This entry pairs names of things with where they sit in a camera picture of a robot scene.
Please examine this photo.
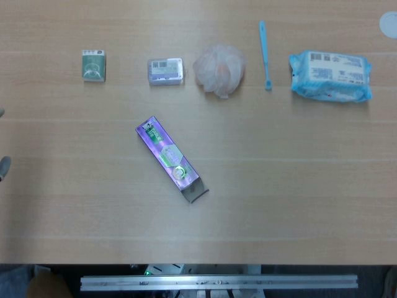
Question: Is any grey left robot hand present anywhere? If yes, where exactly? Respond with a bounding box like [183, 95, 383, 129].
[0, 106, 12, 183]

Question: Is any purple toothpaste box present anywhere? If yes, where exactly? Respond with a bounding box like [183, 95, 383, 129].
[135, 115, 210, 205]

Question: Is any green white small box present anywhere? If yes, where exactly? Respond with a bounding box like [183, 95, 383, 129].
[81, 49, 107, 83]

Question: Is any clear plastic floss case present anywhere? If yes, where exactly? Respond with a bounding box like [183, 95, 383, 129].
[146, 56, 187, 86]

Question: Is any white mesh bath sponge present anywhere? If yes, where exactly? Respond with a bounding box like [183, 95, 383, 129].
[192, 43, 249, 100]

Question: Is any light blue toothbrush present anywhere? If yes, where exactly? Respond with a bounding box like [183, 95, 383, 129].
[258, 20, 274, 91]

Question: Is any blue wet wipes pack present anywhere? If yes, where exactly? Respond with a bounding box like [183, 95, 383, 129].
[288, 49, 373, 104]

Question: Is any aluminium rail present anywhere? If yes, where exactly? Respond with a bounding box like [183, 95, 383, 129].
[79, 274, 359, 292]

